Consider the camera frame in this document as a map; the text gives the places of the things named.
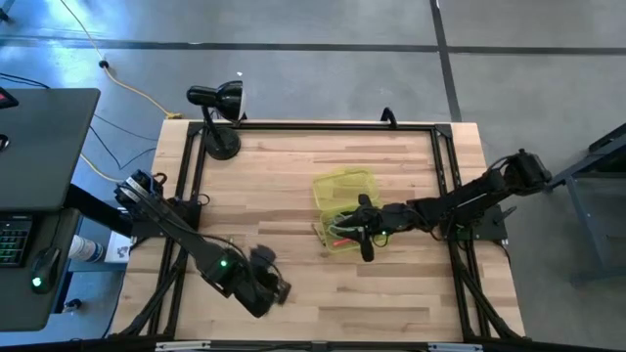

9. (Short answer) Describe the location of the yellow extension cord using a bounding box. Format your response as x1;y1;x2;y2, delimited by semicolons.
58;0;185;121
79;153;126;185

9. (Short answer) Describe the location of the black floor cable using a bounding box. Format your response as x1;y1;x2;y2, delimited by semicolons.
89;112;158;171
0;71;50;90

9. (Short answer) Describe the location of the dark grey desk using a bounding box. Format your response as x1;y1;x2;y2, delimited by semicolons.
0;207;82;333

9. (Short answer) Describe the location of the black red desk device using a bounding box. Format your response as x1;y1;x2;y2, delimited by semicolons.
0;86;20;110

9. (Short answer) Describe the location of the black desk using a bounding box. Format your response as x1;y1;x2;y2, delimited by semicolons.
0;87;102;212

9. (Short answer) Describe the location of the silver metal bracket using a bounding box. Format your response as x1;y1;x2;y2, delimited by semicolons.
155;340;212;352
426;341;484;352

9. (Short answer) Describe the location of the backlit black keyboard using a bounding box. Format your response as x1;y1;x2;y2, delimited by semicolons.
0;213;34;269

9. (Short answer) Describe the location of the white printed paper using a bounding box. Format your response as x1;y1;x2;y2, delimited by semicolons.
104;230;134;264

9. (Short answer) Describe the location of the white paper cup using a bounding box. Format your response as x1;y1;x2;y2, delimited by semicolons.
67;234;106;264

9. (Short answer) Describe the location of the black metal table frame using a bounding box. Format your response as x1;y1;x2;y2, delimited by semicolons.
108;120;528;343

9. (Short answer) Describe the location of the blue-grey metal cart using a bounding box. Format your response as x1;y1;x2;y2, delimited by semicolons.
546;121;626;285

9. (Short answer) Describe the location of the black computer mouse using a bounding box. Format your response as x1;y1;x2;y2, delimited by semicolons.
30;245;63;295

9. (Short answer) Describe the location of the black desk lamp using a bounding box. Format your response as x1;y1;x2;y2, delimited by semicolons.
185;79;247;161

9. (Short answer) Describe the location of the black clamp hook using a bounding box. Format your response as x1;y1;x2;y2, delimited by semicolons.
380;106;399;130

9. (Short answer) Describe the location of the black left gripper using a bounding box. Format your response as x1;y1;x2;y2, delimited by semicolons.
229;243;293;320

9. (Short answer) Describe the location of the yellow translucent supply box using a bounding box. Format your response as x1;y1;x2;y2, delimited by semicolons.
311;165;388;255

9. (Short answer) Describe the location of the black desk leg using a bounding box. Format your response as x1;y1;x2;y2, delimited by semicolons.
65;183;136;240

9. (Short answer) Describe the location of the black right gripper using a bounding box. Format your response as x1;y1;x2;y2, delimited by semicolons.
335;194;418;264

